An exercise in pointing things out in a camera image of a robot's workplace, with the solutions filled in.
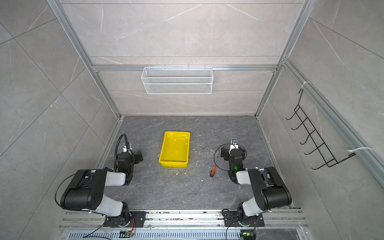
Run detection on white wire mesh basket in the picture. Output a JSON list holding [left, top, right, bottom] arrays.
[[141, 67, 214, 95]]

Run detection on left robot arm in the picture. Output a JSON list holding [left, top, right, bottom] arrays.
[[58, 151, 143, 227]]

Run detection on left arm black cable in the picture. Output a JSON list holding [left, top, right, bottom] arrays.
[[113, 133, 133, 172]]

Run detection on aluminium frame profile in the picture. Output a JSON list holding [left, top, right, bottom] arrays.
[[47, 0, 122, 120]]

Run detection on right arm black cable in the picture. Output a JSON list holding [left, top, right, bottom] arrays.
[[213, 143, 232, 172]]

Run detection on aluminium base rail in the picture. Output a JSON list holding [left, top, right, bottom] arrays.
[[56, 209, 313, 240]]

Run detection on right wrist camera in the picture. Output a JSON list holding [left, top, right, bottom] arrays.
[[231, 138, 238, 145]]

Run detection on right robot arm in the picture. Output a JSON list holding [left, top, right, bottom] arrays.
[[219, 144, 292, 225]]

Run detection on black wire hook rack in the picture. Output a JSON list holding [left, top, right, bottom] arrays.
[[286, 89, 356, 170]]

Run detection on orange black screwdriver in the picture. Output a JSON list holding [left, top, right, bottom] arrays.
[[210, 165, 216, 178]]

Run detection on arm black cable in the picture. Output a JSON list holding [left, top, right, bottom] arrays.
[[213, 143, 232, 172], [113, 133, 133, 172]]

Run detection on yellow plastic bin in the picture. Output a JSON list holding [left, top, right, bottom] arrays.
[[159, 131, 191, 168]]

